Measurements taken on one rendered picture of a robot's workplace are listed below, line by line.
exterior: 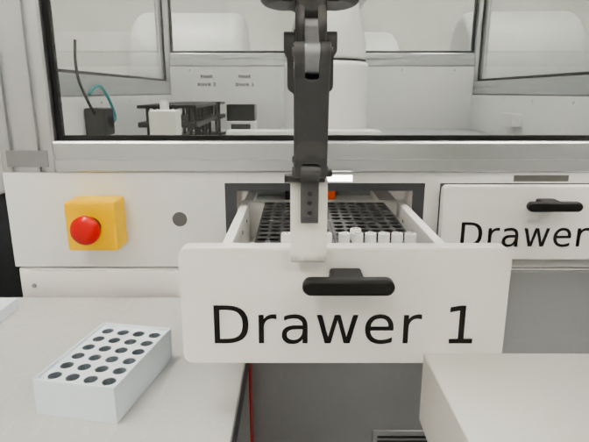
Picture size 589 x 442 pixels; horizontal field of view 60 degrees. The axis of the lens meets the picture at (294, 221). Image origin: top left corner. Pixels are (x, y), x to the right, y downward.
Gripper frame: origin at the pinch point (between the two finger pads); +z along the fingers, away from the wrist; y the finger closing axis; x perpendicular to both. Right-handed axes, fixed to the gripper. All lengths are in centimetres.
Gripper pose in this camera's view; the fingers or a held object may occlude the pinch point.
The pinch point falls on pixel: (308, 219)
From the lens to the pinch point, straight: 42.2
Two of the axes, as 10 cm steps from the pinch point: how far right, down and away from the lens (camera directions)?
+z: 0.0, 9.7, 2.5
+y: 0.0, 2.5, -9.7
